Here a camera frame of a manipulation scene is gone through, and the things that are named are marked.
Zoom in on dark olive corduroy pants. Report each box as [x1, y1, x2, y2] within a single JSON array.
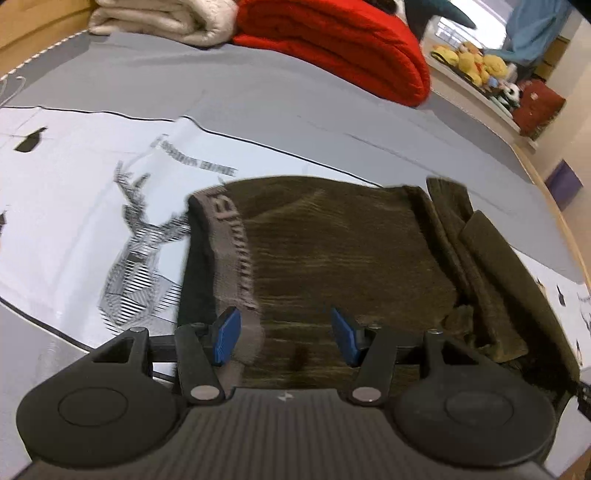
[[177, 176, 580, 398]]

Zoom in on grey white printed bed sheet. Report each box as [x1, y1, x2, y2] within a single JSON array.
[[1, 34, 590, 479]]

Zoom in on dark red patterned cushion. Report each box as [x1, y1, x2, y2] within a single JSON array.
[[512, 79, 566, 140]]

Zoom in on panda plush toy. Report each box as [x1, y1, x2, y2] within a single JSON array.
[[496, 82, 523, 111]]

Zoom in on yellow plush bear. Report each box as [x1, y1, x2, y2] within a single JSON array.
[[430, 42, 508, 88]]

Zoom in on red folded blanket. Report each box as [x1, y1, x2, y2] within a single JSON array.
[[232, 0, 431, 107]]

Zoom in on blue curtain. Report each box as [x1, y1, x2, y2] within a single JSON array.
[[483, 0, 575, 67]]

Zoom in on cream folded blanket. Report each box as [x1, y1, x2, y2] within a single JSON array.
[[88, 0, 238, 48]]

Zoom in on blue plush shark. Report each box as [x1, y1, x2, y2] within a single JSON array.
[[404, 0, 476, 41]]

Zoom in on purple box by wall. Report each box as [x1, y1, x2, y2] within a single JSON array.
[[545, 159, 583, 211]]

